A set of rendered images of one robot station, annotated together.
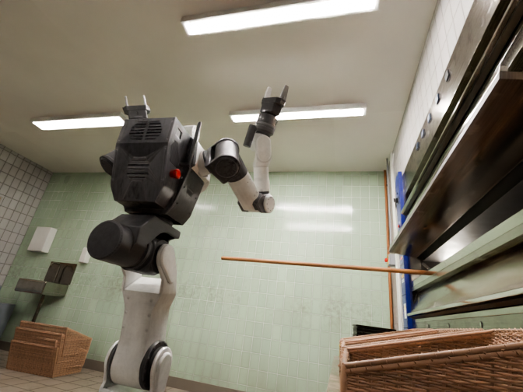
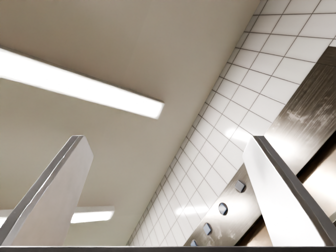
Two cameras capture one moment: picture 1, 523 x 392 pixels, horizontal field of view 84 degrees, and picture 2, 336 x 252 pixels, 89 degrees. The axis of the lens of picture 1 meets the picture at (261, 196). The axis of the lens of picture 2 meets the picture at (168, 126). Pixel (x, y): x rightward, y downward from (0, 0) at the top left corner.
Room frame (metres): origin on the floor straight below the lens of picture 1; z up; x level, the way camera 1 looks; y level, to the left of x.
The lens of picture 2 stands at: (0.95, 0.06, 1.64)
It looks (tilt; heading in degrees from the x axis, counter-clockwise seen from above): 52 degrees up; 284
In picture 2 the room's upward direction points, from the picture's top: 38 degrees counter-clockwise
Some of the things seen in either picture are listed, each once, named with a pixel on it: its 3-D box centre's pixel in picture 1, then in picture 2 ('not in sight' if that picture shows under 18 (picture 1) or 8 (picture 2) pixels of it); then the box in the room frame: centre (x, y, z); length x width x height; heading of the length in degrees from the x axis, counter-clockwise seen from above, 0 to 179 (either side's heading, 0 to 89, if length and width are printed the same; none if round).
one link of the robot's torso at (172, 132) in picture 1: (163, 173); not in sight; (0.97, 0.37, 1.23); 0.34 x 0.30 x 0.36; 74
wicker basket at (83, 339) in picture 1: (55, 337); not in sight; (3.63, 2.01, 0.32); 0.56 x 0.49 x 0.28; 81
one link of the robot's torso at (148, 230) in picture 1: (137, 241); not in sight; (0.94, 0.38, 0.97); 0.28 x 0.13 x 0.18; 164
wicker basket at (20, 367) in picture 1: (47, 356); not in sight; (3.62, 2.03, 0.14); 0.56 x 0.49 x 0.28; 79
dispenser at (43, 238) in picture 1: (42, 239); not in sight; (4.37, 3.11, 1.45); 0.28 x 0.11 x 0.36; 73
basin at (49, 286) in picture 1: (38, 296); not in sight; (4.11, 2.67, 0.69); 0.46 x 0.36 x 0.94; 73
